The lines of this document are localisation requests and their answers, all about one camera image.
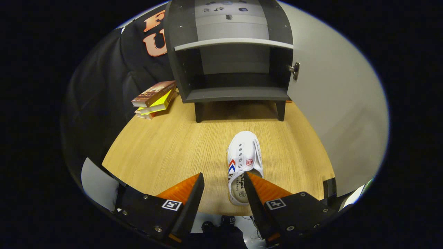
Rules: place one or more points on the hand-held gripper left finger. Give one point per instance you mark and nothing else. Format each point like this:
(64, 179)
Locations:
(192, 207)

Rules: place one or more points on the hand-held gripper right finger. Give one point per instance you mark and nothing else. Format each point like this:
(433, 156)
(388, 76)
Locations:
(258, 211)

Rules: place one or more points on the white shoe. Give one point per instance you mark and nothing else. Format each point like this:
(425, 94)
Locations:
(244, 148)

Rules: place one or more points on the dark grey shoe cabinet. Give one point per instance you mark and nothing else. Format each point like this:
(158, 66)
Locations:
(235, 93)

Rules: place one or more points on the beige shoe cabinet door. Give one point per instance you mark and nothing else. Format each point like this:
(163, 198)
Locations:
(339, 103)

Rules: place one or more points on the metal door hinge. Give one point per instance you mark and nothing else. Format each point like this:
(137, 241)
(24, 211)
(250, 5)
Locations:
(295, 69)

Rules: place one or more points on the person's dark legs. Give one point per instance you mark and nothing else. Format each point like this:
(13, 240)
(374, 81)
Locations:
(221, 238)

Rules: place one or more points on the tan cover book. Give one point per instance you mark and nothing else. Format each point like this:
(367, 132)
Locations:
(148, 116)

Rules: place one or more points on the yellow cover book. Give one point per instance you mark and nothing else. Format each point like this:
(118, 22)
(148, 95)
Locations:
(161, 102)

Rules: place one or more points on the brown cover book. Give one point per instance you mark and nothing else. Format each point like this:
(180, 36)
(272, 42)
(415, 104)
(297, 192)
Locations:
(154, 91)

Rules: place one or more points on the black backdrop cloth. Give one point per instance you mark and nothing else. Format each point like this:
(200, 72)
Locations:
(104, 86)

